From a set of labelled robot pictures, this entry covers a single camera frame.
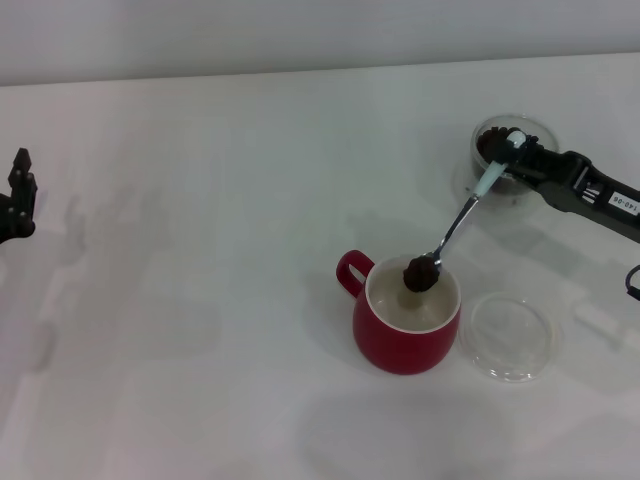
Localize coffee beans heap in glass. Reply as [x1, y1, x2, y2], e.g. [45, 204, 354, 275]
[475, 126, 544, 195]

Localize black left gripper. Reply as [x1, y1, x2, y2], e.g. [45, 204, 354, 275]
[0, 147, 39, 246]

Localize scooped coffee beans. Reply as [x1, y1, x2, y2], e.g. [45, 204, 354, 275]
[402, 254, 441, 294]

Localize red ceramic mug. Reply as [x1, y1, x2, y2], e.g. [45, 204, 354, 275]
[335, 249, 462, 376]

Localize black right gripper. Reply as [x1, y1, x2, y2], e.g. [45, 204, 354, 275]
[499, 137, 640, 242]

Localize clear glass cup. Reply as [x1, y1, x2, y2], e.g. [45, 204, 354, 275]
[471, 113, 560, 199]

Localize clear round glass dish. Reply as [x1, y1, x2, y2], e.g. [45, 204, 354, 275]
[458, 292, 564, 385]

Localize metal spoon with blue handle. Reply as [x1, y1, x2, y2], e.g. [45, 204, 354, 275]
[422, 128, 527, 274]

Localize clear glass saucer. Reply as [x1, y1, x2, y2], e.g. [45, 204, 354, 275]
[452, 164, 551, 221]

